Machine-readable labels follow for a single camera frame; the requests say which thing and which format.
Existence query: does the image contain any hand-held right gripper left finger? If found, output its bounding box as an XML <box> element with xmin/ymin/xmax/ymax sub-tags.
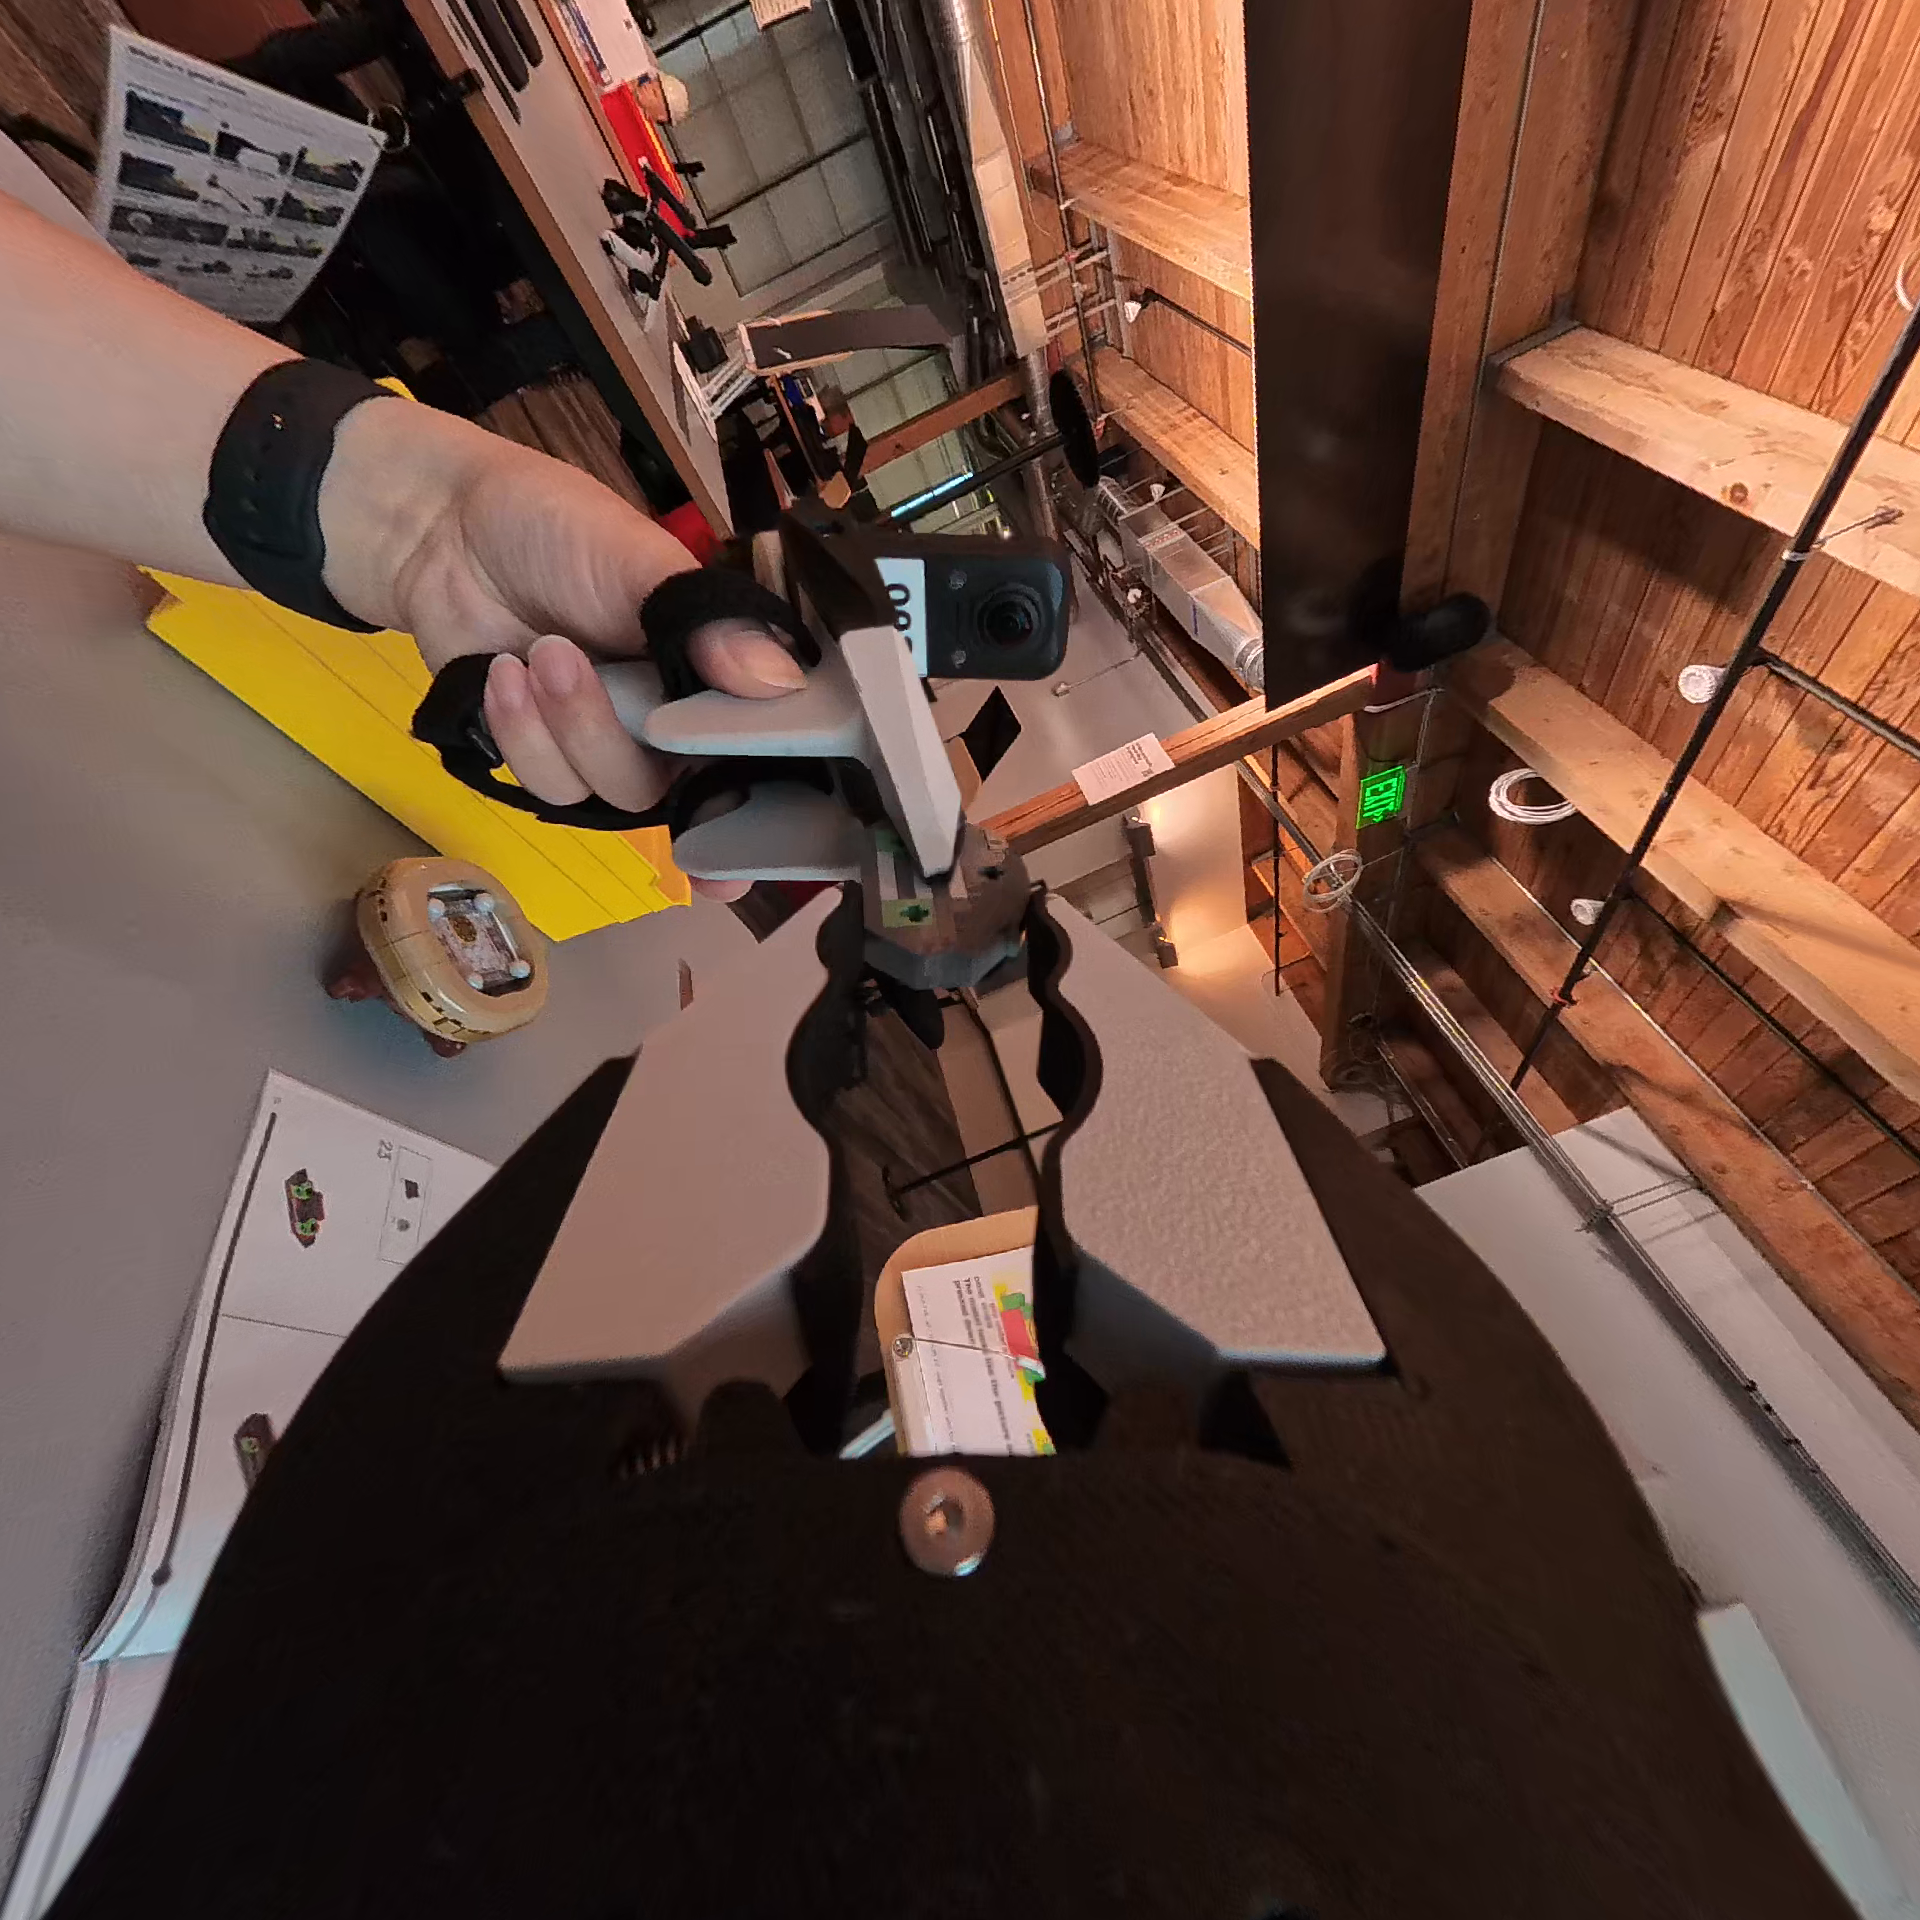
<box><xmin>496</xmin><ymin>883</ymin><xmax>880</xmax><ymax>1457</ymax></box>

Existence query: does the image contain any cardboard box black flap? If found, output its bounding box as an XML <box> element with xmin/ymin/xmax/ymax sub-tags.
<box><xmin>941</xmin><ymin>681</ymin><xmax>1022</xmax><ymax>796</ymax></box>

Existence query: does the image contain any brick instruction booklet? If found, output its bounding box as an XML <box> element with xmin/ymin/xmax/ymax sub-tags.
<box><xmin>79</xmin><ymin>1068</ymin><xmax>500</xmax><ymax>1666</ymax></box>

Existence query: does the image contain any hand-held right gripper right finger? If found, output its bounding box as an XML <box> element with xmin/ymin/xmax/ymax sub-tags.
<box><xmin>1024</xmin><ymin>886</ymin><xmax>1390</xmax><ymax>1457</ymax></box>

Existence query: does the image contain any wooden beam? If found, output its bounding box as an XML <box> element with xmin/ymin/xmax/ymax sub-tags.
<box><xmin>973</xmin><ymin>668</ymin><xmax>1384</xmax><ymax>852</ymax></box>

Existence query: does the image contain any black tilted board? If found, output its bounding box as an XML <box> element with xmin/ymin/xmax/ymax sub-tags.
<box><xmin>739</xmin><ymin>305</ymin><xmax>950</xmax><ymax>376</ymax></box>

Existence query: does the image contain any long wooden workbench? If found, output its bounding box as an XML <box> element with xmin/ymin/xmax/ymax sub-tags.
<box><xmin>405</xmin><ymin>0</ymin><xmax>738</xmax><ymax>534</ymax></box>

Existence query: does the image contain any person's left hand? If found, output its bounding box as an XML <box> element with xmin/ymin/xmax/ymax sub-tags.
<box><xmin>318</xmin><ymin>398</ymin><xmax>809</xmax><ymax>905</ymax></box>

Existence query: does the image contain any tan brick pot model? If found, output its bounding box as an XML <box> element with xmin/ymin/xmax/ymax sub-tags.
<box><xmin>329</xmin><ymin>855</ymin><xmax>550</xmax><ymax>1060</ymax></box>

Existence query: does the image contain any black hanging panel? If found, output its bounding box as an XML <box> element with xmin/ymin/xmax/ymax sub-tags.
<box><xmin>1242</xmin><ymin>0</ymin><xmax>1479</xmax><ymax>714</ymax></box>

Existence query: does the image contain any colourful printed instruction sheet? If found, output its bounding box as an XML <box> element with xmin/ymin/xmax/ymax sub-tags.
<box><xmin>902</xmin><ymin>1249</ymin><xmax>1054</xmax><ymax>1457</ymax></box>

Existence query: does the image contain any printed photo guide sheet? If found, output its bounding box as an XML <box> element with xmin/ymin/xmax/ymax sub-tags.
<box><xmin>91</xmin><ymin>21</ymin><xmax>383</xmax><ymax>325</ymax></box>

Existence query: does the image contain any yellow plastic bin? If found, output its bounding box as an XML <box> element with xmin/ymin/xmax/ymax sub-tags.
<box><xmin>143</xmin><ymin>564</ymin><xmax>692</xmax><ymax>946</ymax></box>

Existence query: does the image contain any round metal duct pipe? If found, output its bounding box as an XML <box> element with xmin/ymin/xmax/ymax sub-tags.
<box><xmin>924</xmin><ymin>0</ymin><xmax>1051</xmax><ymax>353</ymax></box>

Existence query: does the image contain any grey desk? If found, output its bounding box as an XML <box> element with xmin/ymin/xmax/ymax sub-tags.
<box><xmin>0</xmin><ymin>132</ymin><xmax>817</xmax><ymax>1876</ymax></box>

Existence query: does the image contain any metal air duct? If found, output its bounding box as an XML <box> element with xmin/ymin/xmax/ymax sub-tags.
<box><xmin>1095</xmin><ymin>479</ymin><xmax>1270</xmax><ymax>681</ymax></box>

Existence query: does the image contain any wooden clipboard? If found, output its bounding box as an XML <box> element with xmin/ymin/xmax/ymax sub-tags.
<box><xmin>873</xmin><ymin>1208</ymin><xmax>1059</xmax><ymax>1457</ymax></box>

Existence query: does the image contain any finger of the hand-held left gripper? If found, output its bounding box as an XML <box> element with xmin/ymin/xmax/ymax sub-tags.
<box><xmin>837</xmin><ymin>622</ymin><xmax>966</xmax><ymax>883</ymax></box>

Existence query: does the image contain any pale grey panel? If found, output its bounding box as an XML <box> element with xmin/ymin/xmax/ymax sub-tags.
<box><xmin>1417</xmin><ymin>1108</ymin><xmax>1920</xmax><ymax>1653</ymax></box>

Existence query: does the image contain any black thin pole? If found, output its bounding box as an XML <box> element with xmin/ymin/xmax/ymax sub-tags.
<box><xmin>1506</xmin><ymin>300</ymin><xmax>1920</xmax><ymax>1097</ymax></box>

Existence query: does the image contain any metal ceiling rail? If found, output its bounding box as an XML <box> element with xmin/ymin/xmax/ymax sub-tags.
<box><xmin>1244</xmin><ymin>768</ymin><xmax>1920</xmax><ymax>1606</ymax></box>

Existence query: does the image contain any black wrist watch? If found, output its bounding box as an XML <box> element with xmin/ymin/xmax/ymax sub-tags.
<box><xmin>199</xmin><ymin>359</ymin><xmax>405</xmax><ymax>630</ymax></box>

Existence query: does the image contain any black white device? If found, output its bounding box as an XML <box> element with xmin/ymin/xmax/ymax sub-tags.
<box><xmin>597</xmin><ymin>157</ymin><xmax>738</xmax><ymax>297</ymax></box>

